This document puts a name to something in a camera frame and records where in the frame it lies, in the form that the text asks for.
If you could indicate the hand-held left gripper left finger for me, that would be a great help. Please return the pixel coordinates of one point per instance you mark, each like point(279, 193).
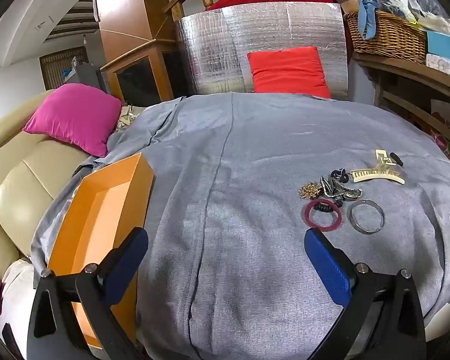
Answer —
point(127, 266)

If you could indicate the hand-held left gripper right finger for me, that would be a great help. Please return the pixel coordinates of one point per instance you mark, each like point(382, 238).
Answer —
point(326, 266)

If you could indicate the maroon bangle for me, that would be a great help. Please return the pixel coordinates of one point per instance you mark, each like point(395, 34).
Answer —
point(308, 219)

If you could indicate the silver bangle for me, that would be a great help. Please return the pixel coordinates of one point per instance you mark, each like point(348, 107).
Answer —
point(350, 221)

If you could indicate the orange cardboard box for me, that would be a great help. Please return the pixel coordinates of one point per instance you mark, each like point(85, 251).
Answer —
point(97, 213)

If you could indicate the gold brooch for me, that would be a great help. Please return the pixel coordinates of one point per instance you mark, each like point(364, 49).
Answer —
point(309, 191)

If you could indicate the cream hair claw clip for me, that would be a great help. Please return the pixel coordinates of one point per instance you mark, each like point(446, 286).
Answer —
point(382, 175)

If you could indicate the white sheet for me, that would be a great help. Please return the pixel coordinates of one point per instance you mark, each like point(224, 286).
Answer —
point(15, 300)

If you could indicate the beige leather sofa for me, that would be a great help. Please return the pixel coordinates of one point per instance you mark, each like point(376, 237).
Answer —
point(30, 180)

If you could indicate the grey blanket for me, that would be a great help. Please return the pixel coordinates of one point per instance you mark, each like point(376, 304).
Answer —
point(247, 157)

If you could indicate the cream patterned cloth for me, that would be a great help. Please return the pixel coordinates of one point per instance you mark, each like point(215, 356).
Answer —
point(125, 118)

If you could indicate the wooden shelf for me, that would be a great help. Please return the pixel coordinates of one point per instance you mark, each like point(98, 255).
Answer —
point(405, 73)

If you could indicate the white box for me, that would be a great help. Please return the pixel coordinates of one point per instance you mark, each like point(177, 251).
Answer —
point(440, 63)

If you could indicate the pink cushion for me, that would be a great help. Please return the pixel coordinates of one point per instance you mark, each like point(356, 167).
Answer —
point(71, 120)

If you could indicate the blue box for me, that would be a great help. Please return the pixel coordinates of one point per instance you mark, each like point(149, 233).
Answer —
point(446, 45)

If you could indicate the wicker basket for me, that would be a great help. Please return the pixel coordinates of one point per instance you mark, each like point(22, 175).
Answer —
point(390, 37)

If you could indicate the red cushion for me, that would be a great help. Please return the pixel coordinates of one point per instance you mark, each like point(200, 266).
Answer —
point(288, 71)

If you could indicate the clear plastic bag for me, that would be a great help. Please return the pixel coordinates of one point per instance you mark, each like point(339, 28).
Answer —
point(431, 11)

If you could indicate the brown woven screen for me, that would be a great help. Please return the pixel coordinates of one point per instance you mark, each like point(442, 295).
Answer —
point(56, 69)

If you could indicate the blue cloth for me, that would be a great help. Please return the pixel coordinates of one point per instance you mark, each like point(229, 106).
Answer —
point(367, 7)

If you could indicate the silver foil insulation mat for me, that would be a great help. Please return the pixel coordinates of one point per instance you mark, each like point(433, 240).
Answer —
point(210, 52)

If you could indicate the wooden cabinet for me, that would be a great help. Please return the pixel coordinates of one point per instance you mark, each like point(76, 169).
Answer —
point(127, 7)

